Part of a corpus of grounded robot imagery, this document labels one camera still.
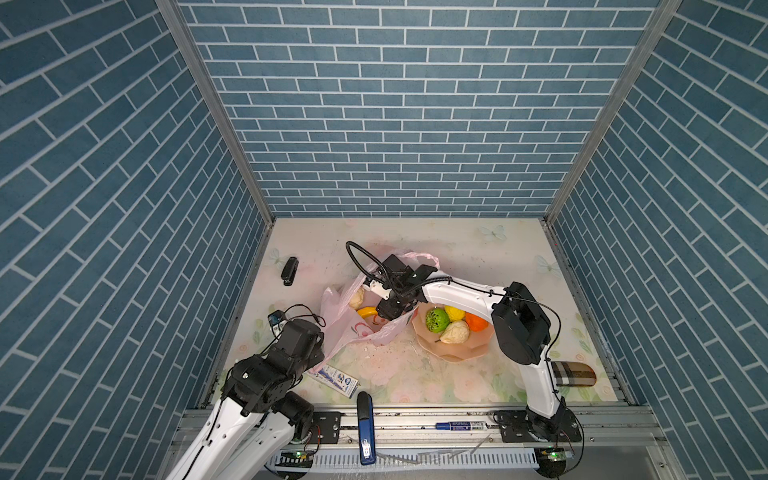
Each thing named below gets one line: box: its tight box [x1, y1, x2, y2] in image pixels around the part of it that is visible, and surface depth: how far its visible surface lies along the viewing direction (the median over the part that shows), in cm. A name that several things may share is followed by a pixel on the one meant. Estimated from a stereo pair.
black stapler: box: [281, 256, 299, 286], surface depth 104 cm
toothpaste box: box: [307, 364, 361, 399], surface depth 82 cm
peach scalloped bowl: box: [412, 302, 495, 362], surface depth 88 cm
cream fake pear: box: [434, 321, 470, 345], surface depth 87 cm
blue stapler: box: [357, 391, 376, 465], surface depth 73 cm
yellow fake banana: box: [357, 307, 378, 319], surface depth 93 cm
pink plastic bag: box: [398, 251, 440, 270], surface depth 72 cm
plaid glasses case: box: [551, 361, 597, 387], surface depth 82 cm
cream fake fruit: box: [349, 287, 365, 310], surface depth 95 cm
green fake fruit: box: [425, 307, 450, 333], surface depth 88 cm
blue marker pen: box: [435, 421, 486, 431], surface depth 75 cm
